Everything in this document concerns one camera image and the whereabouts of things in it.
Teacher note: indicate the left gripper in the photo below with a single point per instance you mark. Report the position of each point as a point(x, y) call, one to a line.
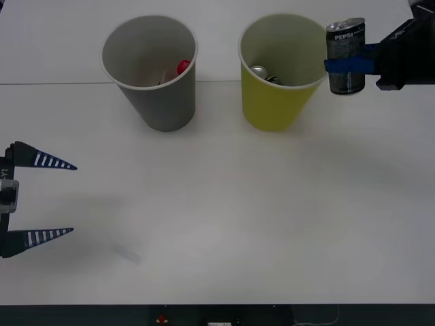
point(9, 163)

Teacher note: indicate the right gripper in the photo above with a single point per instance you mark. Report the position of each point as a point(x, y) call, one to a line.
point(408, 57)

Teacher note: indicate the black and white drink can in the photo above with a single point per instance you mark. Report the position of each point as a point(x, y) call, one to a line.
point(274, 81)

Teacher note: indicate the silver drink can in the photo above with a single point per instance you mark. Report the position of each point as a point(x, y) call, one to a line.
point(259, 71)

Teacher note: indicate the yellow-green plastic waste bin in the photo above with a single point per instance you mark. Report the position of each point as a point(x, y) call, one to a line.
point(268, 108)

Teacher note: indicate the grey plastic waste bin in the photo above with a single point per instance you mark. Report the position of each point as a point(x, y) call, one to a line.
point(163, 105)

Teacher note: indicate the clear bottle with red cap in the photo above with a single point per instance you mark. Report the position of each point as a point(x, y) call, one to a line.
point(183, 66)

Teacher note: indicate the red button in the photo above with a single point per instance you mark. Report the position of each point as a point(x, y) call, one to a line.
point(161, 319)

